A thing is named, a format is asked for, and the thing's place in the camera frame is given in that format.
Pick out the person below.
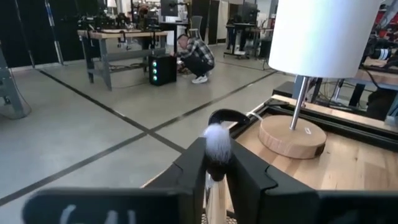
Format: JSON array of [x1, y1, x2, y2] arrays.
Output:
[[176, 34, 216, 85]]

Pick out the black computer tower green lights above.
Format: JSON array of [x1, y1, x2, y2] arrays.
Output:
[[148, 54, 178, 86]]

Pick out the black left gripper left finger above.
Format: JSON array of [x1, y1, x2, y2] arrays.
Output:
[[21, 136, 208, 224]]

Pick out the wooden bench with equipment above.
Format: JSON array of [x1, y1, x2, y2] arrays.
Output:
[[351, 55, 398, 127]]

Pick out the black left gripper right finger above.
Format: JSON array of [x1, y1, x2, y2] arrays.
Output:
[[226, 140, 398, 224]]

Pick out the black frame clamp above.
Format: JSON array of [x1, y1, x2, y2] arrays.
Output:
[[207, 108, 251, 127]]

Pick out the table lamp with white shade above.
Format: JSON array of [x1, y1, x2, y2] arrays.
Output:
[[258, 0, 384, 160]]

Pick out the wooden top metal workbench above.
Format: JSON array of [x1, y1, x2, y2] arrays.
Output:
[[76, 28, 169, 91]]

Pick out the grey office chair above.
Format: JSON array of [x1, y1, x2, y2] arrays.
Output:
[[187, 15, 203, 40]]

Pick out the silver tripod pole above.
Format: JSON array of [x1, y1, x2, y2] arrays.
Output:
[[44, 0, 65, 66]]

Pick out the grey metal stand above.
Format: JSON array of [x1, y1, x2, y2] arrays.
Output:
[[0, 40, 31, 121]]

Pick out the black standing desk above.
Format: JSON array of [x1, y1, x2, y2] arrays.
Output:
[[223, 22, 275, 60]]

